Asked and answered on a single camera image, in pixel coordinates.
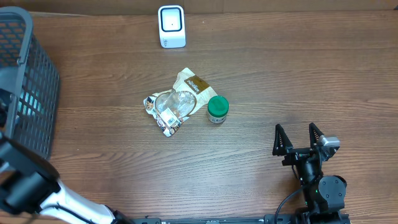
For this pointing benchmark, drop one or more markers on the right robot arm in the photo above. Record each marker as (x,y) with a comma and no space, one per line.
(324,195)

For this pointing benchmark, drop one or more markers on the green lid jar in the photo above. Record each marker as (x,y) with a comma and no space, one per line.
(217,109)

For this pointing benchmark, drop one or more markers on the teal tissue pack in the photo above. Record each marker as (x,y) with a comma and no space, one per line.
(30,104)

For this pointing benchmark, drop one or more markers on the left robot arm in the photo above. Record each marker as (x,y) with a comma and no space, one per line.
(35,187)

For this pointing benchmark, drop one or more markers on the beige brown snack pouch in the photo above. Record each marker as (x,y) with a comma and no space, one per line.
(171,108)

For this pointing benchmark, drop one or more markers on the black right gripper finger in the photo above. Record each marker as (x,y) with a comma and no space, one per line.
(315,135)
(282,144)

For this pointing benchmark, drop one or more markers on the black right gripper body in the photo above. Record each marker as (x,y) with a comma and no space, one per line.
(295,154)

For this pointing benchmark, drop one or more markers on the white barcode scanner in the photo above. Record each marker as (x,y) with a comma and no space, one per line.
(172,33)

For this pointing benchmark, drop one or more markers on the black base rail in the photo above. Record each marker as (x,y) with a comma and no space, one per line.
(217,221)

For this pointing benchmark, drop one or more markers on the grey plastic shopping basket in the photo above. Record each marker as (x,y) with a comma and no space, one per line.
(30,84)

